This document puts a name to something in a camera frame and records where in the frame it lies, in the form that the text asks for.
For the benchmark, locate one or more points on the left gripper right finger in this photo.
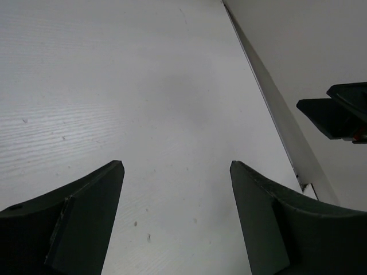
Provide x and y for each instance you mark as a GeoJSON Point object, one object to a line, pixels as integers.
{"type": "Point", "coordinates": [286, 232]}

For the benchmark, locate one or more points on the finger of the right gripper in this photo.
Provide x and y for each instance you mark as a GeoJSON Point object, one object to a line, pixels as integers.
{"type": "Point", "coordinates": [351, 96]}
{"type": "Point", "coordinates": [334, 121]}

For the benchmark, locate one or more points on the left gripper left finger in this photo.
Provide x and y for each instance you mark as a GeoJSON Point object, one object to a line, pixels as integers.
{"type": "Point", "coordinates": [65, 231]}

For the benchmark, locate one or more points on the aluminium rail right side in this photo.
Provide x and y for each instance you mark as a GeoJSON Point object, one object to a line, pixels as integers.
{"type": "Point", "coordinates": [306, 167]}

